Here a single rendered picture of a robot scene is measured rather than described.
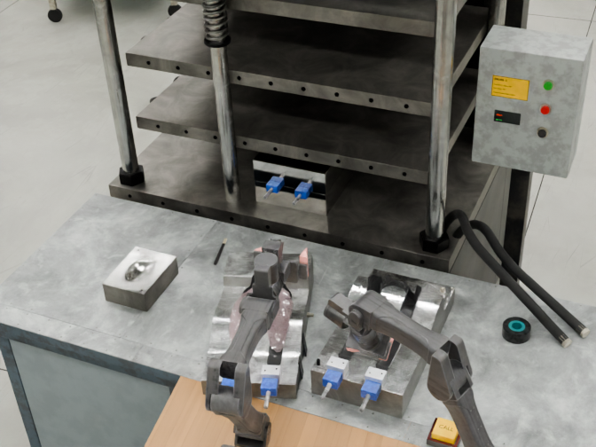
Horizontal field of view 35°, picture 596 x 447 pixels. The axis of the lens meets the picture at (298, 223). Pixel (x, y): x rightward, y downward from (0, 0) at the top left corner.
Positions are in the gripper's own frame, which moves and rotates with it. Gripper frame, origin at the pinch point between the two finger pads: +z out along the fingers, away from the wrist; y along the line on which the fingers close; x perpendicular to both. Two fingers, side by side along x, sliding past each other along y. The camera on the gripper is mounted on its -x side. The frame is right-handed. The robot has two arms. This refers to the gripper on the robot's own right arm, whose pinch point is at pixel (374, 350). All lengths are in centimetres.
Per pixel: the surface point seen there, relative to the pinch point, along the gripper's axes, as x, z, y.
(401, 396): 7.3, 9.8, -8.0
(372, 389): 8.4, 7.2, -0.8
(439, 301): -24.6, 22.4, -7.9
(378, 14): -98, -5, 29
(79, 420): 35, 54, 101
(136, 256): -16, 25, 90
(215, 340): 6, 13, 48
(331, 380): 8.9, 6.9, 10.4
